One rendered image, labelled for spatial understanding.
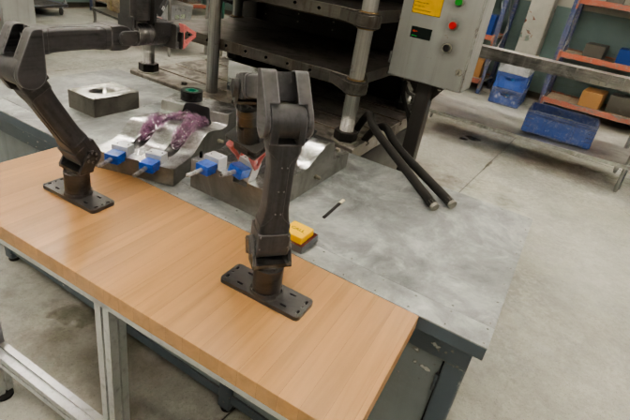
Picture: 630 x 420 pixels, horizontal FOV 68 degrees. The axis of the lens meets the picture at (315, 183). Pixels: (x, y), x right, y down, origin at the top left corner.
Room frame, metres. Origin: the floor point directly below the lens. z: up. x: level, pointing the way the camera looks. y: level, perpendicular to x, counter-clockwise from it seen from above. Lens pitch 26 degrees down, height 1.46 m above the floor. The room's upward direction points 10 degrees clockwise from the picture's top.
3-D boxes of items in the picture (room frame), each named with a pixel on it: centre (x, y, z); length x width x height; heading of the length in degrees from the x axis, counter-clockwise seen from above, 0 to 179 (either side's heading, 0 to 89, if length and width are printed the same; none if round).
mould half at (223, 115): (1.43, 0.49, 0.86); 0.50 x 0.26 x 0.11; 170
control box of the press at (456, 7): (1.88, -0.37, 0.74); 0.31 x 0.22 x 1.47; 63
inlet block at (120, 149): (1.17, 0.58, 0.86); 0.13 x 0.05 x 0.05; 170
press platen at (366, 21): (2.40, 0.25, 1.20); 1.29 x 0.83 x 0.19; 63
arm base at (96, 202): (1.03, 0.61, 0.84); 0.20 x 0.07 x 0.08; 65
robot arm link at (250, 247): (0.79, 0.07, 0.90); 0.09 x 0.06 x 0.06; 114
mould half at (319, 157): (1.35, 0.13, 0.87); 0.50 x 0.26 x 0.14; 153
